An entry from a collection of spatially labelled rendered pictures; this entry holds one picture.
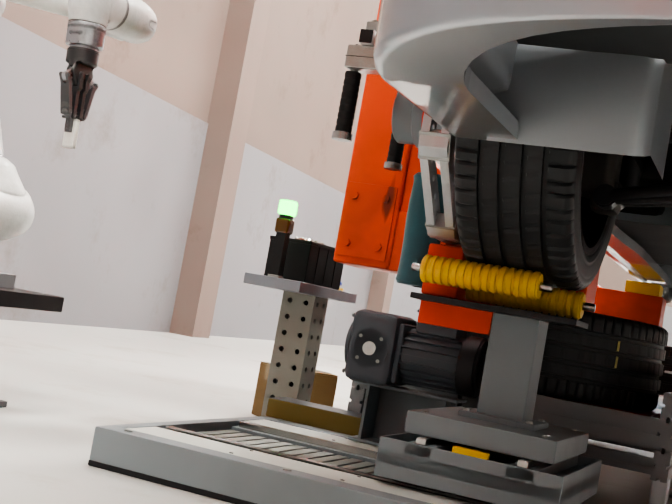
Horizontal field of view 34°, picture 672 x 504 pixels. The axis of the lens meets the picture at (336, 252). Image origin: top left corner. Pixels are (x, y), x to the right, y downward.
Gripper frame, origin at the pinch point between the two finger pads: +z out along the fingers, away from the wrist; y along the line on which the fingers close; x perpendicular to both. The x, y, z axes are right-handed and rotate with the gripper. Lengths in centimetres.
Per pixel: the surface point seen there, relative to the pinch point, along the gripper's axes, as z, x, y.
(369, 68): -19, 74, 3
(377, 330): 36, 70, -37
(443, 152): -1, 94, 10
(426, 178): 3, 90, 6
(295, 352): 47, 34, -73
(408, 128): -9, 79, -11
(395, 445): 56, 93, 11
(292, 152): -95, -259, -687
